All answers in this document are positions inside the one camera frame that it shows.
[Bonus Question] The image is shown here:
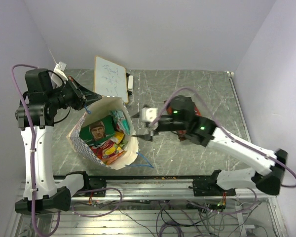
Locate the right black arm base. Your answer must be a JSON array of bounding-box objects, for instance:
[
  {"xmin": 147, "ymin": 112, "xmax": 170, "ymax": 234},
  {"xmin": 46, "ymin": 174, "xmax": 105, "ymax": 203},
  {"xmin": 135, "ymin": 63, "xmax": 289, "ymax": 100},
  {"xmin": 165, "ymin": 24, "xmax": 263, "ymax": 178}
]
[{"xmin": 188, "ymin": 169, "xmax": 236, "ymax": 197}]

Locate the yellow snack packet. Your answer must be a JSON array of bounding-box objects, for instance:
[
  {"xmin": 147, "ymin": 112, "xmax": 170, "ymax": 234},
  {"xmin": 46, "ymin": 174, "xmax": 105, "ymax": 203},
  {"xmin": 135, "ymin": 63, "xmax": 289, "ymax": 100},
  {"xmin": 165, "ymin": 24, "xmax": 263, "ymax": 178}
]
[{"xmin": 110, "ymin": 131, "xmax": 125, "ymax": 145}]

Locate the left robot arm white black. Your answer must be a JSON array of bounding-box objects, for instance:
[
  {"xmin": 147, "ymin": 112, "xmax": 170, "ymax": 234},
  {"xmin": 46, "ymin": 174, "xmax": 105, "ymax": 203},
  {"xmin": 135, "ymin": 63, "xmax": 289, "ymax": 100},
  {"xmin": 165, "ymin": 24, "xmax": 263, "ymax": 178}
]
[{"xmin": 14, "ymin": 68, "xmax": 102, "ymax": 215}]

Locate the red yellow chips bag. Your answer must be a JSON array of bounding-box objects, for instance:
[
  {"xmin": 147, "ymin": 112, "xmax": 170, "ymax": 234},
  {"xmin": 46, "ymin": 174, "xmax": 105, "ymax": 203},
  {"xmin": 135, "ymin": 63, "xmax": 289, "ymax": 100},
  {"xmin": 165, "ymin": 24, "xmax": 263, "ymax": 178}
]
[{"xmin": 90, "ymin": 140, "xmax": 125, "ymax": 165}]

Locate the checkered paper bag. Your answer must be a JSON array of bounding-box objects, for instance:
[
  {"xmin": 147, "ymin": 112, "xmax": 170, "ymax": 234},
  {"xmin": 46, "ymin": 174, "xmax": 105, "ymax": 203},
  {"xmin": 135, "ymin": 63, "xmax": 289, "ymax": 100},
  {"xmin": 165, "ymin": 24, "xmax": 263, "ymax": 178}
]
[{"xmin": 67, "ymin": 97, "xmax": 153, "ymax": 170}]

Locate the white whiteboard eraser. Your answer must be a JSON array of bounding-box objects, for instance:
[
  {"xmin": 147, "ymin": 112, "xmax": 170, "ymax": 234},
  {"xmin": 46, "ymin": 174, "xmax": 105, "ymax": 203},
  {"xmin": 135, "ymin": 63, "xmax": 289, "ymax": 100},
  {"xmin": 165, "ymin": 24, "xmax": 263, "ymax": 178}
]
[{"xmin": 128, "ymin": 75, "xmax": 134, "ymax": 91}]

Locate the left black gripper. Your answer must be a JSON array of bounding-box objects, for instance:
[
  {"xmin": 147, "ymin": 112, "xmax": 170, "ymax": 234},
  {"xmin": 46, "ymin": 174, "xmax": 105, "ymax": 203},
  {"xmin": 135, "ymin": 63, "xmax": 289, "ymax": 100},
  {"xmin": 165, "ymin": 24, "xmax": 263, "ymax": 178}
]
[{"xmin": 48, "ymin": 76, "xmax": 103, "ymax": 110}]

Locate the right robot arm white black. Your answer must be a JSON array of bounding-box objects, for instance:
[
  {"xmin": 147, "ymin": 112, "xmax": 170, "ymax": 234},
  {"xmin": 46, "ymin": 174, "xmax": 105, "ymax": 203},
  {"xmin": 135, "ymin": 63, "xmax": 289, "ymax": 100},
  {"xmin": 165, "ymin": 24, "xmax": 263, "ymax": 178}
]
[{"xmin": 133, "ymin": 95, "xmax": 288, "ymax": 196}]

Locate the green snack box with face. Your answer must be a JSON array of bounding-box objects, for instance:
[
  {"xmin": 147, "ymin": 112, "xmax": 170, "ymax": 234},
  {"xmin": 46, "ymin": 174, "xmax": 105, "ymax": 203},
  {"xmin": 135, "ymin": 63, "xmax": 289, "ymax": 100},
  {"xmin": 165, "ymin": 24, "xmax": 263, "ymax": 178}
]
[{"xmin": 79, "ymin": 115, "xmax": 115, "ymax": 146}]

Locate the small whiteboard yellow frame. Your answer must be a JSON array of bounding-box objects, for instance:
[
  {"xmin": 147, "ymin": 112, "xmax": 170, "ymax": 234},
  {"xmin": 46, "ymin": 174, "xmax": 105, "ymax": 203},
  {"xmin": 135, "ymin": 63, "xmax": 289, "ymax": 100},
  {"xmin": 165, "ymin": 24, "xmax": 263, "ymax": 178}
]
[{"xmin": 93, "ymin": 56, "xmax": 129, "ymax": 104}]

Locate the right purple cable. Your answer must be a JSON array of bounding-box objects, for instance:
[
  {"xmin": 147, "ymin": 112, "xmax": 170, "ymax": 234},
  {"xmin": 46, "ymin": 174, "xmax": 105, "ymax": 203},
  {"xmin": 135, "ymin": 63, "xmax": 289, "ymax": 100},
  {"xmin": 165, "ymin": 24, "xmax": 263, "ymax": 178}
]
[{"xmin": 149, "ymin": 86, "xmax": 296, "ymax": 215}]

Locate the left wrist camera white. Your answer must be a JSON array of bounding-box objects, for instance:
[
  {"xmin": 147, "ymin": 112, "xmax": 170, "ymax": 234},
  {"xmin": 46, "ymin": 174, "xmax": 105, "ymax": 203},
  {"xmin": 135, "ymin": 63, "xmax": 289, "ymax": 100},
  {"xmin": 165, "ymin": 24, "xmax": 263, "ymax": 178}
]
[{"xmin": 51, "ymin": 62, "xmax": 68, "ymax": 86}]

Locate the teal snack packet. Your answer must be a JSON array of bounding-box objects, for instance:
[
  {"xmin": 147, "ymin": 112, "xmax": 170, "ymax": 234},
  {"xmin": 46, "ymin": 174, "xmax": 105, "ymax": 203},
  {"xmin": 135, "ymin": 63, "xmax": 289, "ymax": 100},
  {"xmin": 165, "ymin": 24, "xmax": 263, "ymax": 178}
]
[{"xmin": 110, "ymin": 110, "xmax": 131, "ymax": 135}]

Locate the brown sea salt chips bag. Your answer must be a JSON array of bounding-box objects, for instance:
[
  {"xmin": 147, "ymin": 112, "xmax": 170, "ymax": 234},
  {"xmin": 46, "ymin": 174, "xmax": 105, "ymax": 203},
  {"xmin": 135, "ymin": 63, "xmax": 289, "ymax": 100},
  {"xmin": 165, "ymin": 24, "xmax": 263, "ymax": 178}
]
[{"xmin": 177, "ymin": 130, "xmax": 186, "ymax": 142}]

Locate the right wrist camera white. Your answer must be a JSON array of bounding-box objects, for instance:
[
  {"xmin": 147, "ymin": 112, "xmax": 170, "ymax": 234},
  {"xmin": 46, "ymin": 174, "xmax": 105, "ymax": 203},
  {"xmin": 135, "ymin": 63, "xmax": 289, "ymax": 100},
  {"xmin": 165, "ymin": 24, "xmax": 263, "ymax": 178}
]
[{"xmin": 140, "ymin": 107, "xmax": 158, "ymax": 123}]

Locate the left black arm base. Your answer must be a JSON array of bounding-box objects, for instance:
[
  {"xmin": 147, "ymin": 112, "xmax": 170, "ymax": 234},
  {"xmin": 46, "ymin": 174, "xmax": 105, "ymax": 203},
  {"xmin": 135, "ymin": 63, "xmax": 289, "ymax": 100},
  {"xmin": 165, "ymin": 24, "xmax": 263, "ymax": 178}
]
[{"xmin": 66, "ymin": 171, "xmax": 107, "ymax": 194}]

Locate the aluminium rail frame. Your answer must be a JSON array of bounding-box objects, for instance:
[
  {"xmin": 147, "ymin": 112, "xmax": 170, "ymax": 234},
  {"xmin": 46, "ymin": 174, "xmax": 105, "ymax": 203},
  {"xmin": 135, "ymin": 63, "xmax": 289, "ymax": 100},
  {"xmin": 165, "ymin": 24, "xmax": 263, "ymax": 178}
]
[{"xmin": 6, "ymin": 176, "xmax": 288, "ymax": 237}]

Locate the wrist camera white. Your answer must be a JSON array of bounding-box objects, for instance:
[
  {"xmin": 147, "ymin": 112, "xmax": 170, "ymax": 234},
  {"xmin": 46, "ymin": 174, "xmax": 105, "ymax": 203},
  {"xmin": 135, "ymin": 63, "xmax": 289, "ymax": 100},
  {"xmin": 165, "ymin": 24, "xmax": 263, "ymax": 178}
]
[
  {"xmin": 140, "ymin": 107, "xmax": 158, "ymax": 123},
  {"xmin": 51, "ymin": 62, "xmax": 68, "ymax": 86}
]

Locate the red doritos chips bag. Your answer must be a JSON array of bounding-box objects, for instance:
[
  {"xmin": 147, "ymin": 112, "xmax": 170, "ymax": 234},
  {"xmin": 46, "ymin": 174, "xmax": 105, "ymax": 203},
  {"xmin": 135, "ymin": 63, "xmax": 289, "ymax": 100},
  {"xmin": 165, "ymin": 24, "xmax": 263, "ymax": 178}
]
[{"xmin": 166, "ymin": 95, "xmax": 201, "ymax": 116}]

